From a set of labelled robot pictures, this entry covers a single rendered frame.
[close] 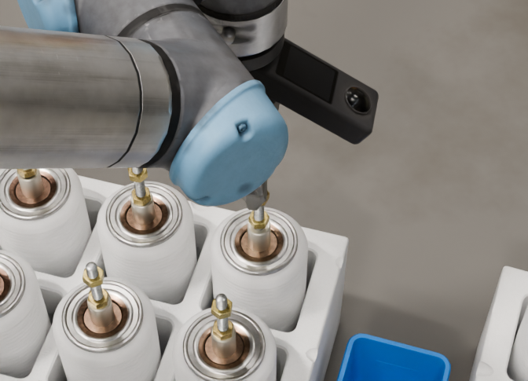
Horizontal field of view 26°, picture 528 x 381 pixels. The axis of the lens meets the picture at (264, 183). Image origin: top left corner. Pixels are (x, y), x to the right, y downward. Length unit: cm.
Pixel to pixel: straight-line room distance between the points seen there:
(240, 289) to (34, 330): 20
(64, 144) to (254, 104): 12
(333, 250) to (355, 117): 31
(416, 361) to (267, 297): 20
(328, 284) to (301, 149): 36
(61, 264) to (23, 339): 11
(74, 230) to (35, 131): 60
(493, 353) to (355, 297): 27
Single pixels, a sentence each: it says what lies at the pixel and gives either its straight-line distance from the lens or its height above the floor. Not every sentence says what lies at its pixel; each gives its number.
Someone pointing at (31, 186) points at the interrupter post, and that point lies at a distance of 115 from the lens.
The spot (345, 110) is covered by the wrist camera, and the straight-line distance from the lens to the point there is 90.
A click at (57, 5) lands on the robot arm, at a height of 67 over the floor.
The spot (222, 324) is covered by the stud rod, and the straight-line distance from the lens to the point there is 101.
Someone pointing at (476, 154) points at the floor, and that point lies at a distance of 152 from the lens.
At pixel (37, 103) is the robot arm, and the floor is 75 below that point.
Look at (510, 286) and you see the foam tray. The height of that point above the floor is 18.
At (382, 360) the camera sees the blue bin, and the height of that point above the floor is 9.
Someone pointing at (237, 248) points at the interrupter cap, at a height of 25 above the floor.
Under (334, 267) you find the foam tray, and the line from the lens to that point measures 118.
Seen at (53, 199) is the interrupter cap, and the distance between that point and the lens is 116.
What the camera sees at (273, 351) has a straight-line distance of 106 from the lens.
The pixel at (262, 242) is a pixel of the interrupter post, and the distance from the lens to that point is 109.
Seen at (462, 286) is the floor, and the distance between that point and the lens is 140.
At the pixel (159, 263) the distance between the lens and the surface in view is 113.
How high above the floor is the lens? 119
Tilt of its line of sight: 54 degrees down
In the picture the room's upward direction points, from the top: straight up
